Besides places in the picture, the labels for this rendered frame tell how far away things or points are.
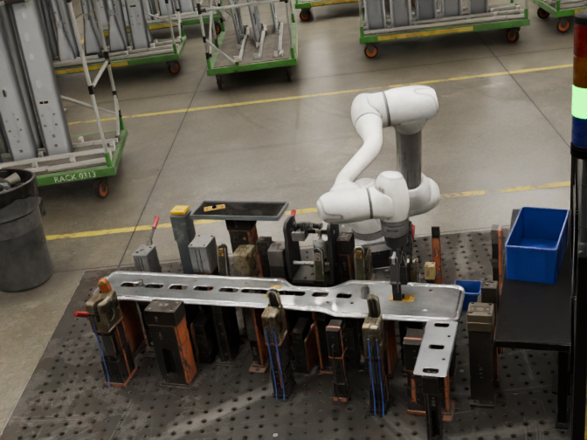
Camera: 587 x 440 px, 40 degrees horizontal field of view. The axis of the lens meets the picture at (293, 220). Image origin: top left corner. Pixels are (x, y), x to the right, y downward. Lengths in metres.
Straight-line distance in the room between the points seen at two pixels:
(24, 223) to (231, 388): 2.71
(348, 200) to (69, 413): 1.29
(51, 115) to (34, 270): 1.80
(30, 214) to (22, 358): 1.01
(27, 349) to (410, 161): 2.62
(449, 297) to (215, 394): 0.90
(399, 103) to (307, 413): 1.16
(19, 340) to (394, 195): 3.02
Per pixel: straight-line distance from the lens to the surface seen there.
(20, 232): 5.36
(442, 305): 2.71
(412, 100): 3.00
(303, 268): 3.08
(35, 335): 5.02
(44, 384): 3.27
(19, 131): 7.00
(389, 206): 2.54
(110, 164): 6.54
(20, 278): 5.50
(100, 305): 2.92
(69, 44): 10.33
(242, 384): 2.97
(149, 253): 3.21
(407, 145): 3.18
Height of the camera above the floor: 2.46
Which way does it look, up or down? 26 degrees down
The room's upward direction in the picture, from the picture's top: 8 degrees counter-clockwise
